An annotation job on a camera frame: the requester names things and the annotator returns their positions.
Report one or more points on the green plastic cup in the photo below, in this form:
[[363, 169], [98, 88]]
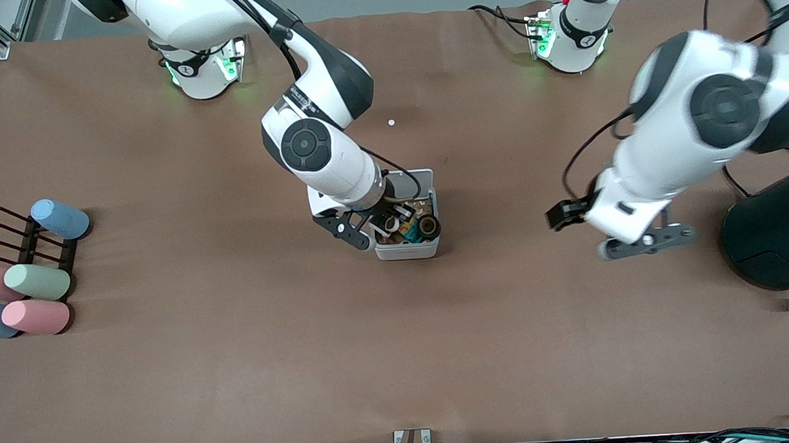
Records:
[[38, 282]]

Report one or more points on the left base connector plate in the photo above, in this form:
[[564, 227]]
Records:
[[539, 34]]

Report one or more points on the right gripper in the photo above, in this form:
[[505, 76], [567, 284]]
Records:
[[388, 215]]

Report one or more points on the black tape roll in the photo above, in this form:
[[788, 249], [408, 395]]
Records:
[[434, 227]]

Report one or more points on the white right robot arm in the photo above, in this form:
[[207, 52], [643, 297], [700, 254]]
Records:
[[307, 144]]

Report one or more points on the black cup rack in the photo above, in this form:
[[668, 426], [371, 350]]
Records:
[[28, 249]]

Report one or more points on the brown crumpled wrapper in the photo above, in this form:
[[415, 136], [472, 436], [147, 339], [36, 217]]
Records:
[[425, 208]]

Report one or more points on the teal trash packet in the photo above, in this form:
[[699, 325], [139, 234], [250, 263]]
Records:
[[410, 232]]

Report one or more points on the right base connector plate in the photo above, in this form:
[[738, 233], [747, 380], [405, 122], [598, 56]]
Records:
[[233, 61]]

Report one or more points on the dark teal pedal bin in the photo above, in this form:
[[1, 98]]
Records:
[[779, 246]]

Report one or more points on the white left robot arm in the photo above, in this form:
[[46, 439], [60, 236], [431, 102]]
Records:
[[723, 112]]

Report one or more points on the white square trash bin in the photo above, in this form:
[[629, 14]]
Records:
[[406, 251]]

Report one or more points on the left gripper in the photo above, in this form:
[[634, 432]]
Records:
[[564, 213]]

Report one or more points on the brown table cover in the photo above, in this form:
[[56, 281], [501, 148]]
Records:
[[404, 371]]

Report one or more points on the base connector plate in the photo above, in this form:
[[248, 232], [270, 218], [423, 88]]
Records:
[[539, 34], [233, 61]]

